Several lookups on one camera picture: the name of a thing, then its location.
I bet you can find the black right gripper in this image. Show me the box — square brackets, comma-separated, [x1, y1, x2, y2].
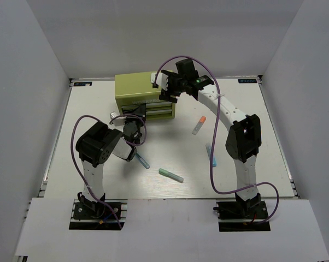
[160, 70, 188, 103]

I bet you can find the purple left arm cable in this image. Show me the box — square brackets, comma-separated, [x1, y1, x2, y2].
[71, 114, 148, 230]

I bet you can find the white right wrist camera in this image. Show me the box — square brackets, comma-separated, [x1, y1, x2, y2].
[150, 72, 168, 91]

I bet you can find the orange capped highlighter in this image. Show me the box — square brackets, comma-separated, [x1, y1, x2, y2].
[192, 116, 206, 135]

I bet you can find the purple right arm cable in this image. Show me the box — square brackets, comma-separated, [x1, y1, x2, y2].
[155, 55, 280, 226]

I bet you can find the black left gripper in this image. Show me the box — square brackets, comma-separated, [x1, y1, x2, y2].
[122, 102, 145, 130]

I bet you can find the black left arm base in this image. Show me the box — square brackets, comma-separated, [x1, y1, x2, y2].
[69, 192, 127, 231]

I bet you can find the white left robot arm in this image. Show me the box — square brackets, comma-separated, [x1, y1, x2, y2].
[70, 104, 146, 218]

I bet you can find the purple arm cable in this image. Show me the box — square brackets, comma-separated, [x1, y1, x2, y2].
[71, 114, 148, 230]
[155, 55, 280, 226]

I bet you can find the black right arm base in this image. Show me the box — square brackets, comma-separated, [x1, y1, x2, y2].
[213, 193, 271, 232]

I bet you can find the green capped highlighter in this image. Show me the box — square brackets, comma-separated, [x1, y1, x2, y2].
[158, 168, 184, 183]

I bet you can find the blue capped highlighter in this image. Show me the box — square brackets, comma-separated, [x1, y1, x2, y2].
[205, 143, 216, 167]

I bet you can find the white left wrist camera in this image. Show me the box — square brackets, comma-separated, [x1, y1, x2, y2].
[109, 111, 126, 127]

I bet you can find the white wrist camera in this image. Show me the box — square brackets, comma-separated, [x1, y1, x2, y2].
[150, 72, 168, 91]
[109, 111, 126, 127]

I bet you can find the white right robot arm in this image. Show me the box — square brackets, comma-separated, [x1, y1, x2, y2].
[151, 56, 261, 218]

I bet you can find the green metal drawer chest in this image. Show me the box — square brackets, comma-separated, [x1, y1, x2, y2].
[115, 72, 175, 121]

